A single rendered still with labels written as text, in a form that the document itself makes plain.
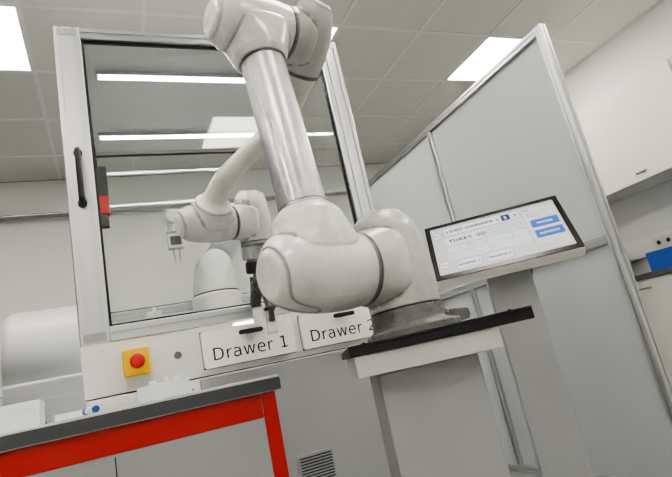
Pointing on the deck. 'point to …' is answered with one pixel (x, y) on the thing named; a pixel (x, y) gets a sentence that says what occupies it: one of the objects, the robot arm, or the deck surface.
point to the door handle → (79, 177)
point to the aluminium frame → (100, 329)
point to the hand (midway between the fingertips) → (265, 327)
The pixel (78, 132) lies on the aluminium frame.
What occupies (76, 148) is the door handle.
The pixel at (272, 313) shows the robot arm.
